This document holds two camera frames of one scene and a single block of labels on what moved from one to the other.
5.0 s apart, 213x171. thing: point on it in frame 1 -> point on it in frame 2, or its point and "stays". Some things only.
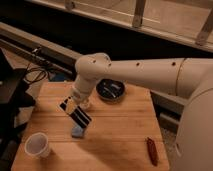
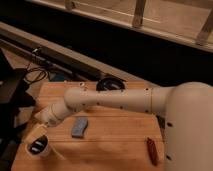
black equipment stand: [14, 96] stays
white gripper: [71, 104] -> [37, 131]
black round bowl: [110, 89] stays
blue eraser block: [77, 132] stays
